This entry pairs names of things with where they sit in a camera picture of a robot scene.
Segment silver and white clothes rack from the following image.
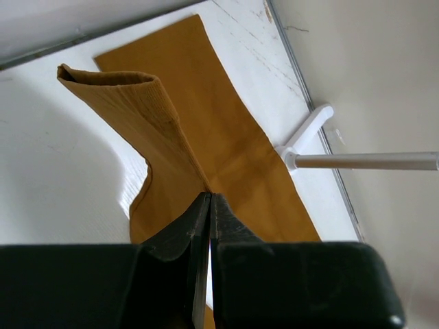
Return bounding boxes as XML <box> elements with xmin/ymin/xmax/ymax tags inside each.
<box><xmin>275</xmin><ymin>103</ymin><xmax>438</xmax><ymax>173</ymax></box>

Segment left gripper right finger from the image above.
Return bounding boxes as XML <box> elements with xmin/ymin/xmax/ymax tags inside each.
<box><xmin>210</xmin><ymin>194</ymin><xmax>406</xmax><ymax>328</ymax></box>

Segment brown trousers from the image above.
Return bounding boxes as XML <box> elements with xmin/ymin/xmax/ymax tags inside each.
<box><xmin>56</xmin><ymin>13</ymin><xmax>323</xmax><ymax>329</ymax></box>

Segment aluminium rail on right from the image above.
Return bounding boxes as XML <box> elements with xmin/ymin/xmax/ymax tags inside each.
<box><xmin>267</xmin><ymin>0</ymin><xmax>364</xmax><ymax>242</ymax></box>

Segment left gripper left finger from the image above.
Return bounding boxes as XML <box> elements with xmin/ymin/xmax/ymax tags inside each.
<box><xmin>1</xmin><ymin>193</ymin><xmax>210</xmax><ymax>328</ymax></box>

